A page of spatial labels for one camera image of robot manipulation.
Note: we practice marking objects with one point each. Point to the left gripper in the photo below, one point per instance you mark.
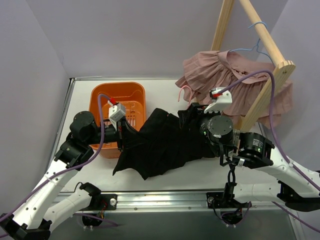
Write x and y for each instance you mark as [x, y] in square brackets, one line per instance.
[120, 135]

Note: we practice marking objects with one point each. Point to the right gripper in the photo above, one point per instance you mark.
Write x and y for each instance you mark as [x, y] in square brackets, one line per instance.
[191, 114]

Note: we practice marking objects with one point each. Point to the pink wire hanger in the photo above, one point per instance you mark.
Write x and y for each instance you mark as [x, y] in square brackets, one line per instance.
[187, 91]

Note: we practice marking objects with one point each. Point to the black pleated skirt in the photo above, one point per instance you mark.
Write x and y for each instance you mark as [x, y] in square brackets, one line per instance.
[160, 145]

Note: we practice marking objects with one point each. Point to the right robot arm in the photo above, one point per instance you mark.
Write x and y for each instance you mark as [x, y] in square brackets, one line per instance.
[294, 186]

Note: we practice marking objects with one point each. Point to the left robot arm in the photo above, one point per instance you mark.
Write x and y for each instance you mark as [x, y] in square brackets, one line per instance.
[36, 217]

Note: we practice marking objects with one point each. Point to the orange plastic basket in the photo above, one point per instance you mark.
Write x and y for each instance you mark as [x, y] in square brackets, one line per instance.
[132, 95]

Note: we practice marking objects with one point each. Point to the wooden clothes rack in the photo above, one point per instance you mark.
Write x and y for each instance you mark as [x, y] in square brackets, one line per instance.
[264, 94]

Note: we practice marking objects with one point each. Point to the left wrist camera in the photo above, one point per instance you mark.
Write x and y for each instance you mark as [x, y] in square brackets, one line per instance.
[116, 112]

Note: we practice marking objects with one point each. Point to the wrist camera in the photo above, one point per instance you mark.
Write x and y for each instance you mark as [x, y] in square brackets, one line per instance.
[116, 112]
[221, 99]

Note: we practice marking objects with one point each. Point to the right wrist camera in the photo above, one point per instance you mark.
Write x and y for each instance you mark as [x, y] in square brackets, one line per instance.
[221, 99]

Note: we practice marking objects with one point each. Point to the aluminium mounting rail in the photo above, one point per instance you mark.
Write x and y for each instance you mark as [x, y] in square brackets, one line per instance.
[182, 189]

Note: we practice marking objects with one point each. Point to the blue wire hanger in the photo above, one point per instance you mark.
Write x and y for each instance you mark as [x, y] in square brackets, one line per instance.
[256, 47]

